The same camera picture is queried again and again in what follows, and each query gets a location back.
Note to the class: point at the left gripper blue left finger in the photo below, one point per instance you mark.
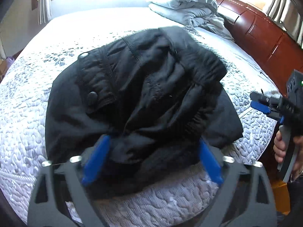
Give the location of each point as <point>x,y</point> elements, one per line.
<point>60,195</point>

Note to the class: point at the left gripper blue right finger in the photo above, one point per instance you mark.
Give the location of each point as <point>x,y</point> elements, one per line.
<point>244,197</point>

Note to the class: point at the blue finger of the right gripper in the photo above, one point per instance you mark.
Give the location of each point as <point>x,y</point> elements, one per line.
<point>269,112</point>
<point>260,98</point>

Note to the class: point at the black quilted pants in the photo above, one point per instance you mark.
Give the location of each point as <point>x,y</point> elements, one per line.
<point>156,93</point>

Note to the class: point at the right hand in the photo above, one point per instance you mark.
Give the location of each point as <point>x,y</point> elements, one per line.
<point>280,153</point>

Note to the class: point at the dark red wooden headboard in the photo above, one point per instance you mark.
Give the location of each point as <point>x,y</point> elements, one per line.
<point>271,47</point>

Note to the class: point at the grey right curtain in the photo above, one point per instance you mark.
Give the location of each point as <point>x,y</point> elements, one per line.
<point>286,15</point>

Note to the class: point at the grey curtain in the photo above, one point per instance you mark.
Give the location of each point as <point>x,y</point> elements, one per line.
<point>286,15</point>
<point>44,11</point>

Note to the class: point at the folded grey duvet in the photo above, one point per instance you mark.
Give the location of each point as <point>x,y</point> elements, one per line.
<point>196,13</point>

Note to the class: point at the grey quilted bedspread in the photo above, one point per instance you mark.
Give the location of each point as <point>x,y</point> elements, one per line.
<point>24,97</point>

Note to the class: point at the purple bag on floor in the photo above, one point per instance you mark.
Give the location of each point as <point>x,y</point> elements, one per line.
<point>9,61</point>

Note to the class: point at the light blue bed sheet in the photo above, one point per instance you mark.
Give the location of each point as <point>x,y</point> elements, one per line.
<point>69,35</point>

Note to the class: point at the grey left curtain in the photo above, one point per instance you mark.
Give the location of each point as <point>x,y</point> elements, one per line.
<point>44,11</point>

